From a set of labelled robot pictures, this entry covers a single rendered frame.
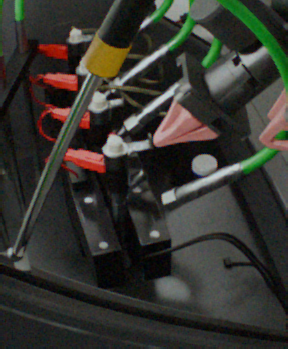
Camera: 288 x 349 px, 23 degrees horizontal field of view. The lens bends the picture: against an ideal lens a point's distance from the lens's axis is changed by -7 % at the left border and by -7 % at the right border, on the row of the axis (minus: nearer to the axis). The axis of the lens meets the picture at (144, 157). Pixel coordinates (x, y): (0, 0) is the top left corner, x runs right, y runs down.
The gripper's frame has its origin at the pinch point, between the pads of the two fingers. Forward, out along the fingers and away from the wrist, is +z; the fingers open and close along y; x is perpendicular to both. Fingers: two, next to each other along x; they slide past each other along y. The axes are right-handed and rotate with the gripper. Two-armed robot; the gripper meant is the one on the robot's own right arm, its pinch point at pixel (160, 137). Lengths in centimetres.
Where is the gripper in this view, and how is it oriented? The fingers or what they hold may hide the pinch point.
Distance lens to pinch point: 85.9
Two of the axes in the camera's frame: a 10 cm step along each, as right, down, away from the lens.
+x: 0.2, 6.8, -7.3
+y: -7.2, -4.9, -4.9
